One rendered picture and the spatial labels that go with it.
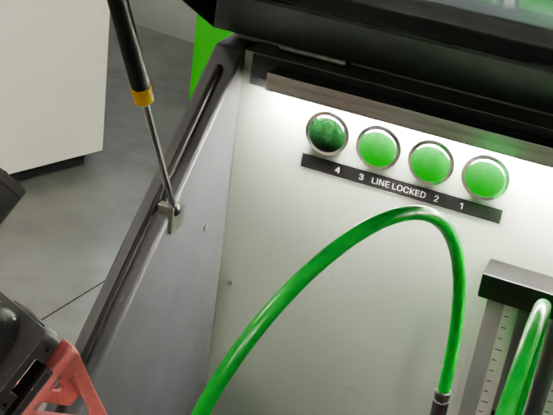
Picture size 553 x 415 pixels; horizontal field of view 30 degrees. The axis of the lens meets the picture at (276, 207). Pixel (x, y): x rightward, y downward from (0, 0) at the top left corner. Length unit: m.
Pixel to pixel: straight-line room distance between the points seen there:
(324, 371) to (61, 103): 2.82
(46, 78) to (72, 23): 0.22
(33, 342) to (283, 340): 0.61
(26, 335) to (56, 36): 3.18
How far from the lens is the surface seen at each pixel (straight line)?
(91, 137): 4.14
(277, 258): 1.24
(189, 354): 1.28
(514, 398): 0.83
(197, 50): 4.05
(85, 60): 3.99
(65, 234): 3.71
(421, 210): 0.93
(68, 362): 0.73
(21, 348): 0.72
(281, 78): 1.12
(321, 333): 1.26
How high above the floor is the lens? 1.82
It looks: 27 degrees down
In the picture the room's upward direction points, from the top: 8 degrees clockwise
